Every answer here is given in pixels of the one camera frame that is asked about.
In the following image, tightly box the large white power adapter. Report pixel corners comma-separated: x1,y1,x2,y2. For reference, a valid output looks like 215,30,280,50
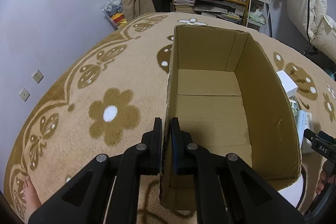
276,70,298,98

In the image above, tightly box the cardboard box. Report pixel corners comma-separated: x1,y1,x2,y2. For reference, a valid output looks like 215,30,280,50
159,24,302,212

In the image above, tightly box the round green tin can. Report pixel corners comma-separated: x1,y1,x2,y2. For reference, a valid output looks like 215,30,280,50
289,97,299,117

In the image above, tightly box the person's right hand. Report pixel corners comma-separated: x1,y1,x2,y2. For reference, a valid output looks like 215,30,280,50
315,161,335,195

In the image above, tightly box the person's bare foot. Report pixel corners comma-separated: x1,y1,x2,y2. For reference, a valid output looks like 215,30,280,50
23,176,42,223

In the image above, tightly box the white metal trolley cart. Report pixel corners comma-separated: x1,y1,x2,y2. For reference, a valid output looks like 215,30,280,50
246,0,272,33

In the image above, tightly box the clear bag of toys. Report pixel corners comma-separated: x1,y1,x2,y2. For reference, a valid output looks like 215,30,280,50
100,0,127,29

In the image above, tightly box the stack of books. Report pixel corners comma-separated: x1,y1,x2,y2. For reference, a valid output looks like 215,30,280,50
173,0,196,14

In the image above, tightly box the cream hanging coat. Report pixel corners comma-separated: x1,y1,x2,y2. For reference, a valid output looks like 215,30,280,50
286,0,335,61

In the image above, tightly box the wall socket plate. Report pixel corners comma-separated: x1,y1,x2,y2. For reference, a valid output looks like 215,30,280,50
19,88,30,102
32,70,44,84

